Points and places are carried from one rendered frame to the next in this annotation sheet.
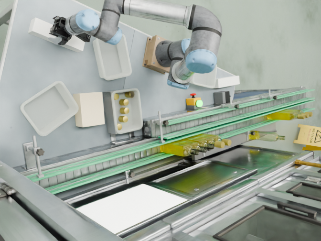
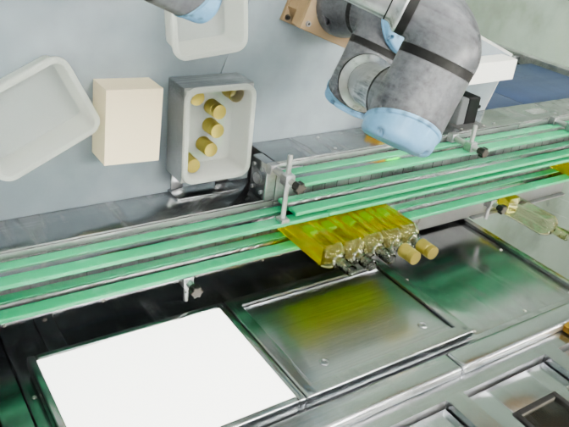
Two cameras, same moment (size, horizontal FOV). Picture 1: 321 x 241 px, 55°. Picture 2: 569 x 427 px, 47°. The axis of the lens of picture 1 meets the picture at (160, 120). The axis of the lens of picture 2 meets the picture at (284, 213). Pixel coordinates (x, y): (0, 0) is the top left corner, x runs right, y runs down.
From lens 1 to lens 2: 0.45 m
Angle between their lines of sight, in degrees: 19
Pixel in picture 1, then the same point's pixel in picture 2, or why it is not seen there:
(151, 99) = (284, 100)
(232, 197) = (393, 405)
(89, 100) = (129, 106)
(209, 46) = (430, 108)
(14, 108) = not seen: outside the picture
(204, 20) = (439, 34)
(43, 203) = not seen: outside the picture
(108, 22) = not seen: outside the picture
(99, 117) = (146, 146)
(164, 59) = (334, 21)
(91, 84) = (142, 59)
